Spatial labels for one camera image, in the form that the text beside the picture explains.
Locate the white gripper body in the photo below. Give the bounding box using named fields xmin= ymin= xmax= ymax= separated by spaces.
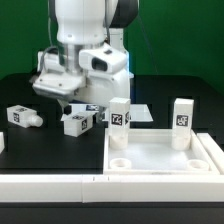
xmin=33 ymin=43 xmax=130 ymax=107

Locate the white square tabletop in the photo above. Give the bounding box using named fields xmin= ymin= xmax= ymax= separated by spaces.
xmin=103 ymin=129 xmax=221 ymax=175

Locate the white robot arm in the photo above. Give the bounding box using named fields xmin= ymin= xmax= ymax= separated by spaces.
xmin=33 ymin=0 xmax=139 ymax=115

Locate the white marker base sheet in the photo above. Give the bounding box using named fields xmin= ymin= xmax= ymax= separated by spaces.
xmin=61 ymin=104 xmax=153 ymax=122

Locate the white left fence piece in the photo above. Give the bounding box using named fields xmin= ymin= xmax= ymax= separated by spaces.
xmin=0 ymin=132 xmax=5 ymax=154

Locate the white front fence bar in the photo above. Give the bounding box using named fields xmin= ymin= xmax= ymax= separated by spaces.
xmin=0 ymin=174 xmax=224 ymax=203

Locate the white fence bar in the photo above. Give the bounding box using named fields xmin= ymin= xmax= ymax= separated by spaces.
xmin=197 ymin=133 xmax=224 ymax=175
xmin=0 ymin=174 xmax=224 ymax=203

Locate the white right fence bar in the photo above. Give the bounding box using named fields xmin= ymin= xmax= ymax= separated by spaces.
xmin=197 ymin=133 xmax=224 ymax=175

